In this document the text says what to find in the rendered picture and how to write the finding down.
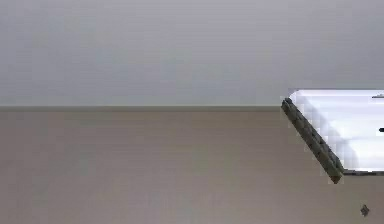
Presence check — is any white bed with dark frame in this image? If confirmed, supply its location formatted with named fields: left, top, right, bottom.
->
left=280, top=88, right=384, bottom=185

